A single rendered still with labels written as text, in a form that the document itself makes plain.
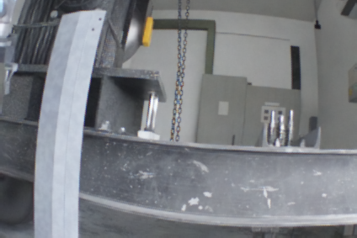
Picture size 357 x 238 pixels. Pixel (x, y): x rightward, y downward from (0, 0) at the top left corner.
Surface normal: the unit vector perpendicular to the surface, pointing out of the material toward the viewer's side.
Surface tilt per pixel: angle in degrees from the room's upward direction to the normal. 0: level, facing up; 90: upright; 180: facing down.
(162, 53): 90
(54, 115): 90
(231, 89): 90
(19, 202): 90
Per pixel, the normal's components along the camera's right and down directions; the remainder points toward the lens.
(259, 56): -0.21, -0.19
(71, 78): 0.01, -0.17
